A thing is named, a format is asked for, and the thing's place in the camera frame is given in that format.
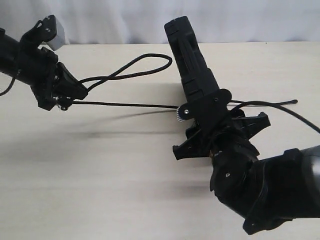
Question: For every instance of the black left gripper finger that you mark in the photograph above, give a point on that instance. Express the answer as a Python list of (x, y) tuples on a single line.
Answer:
[(67, 85)]

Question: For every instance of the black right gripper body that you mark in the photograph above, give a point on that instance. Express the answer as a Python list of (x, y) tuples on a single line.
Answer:
[(212, 118)]

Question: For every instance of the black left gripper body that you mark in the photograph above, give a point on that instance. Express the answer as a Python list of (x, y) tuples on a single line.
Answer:
[(42, 80)]

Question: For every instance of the black plastic carry case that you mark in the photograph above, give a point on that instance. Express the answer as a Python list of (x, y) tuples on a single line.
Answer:
[(197, 78)]

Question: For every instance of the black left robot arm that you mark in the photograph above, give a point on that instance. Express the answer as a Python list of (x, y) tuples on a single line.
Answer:
[(14, 58)]

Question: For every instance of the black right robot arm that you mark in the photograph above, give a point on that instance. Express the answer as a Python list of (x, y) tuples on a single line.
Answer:
[(265, 192)]

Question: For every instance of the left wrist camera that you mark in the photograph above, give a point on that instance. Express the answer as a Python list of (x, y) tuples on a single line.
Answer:
[(49, 31)]

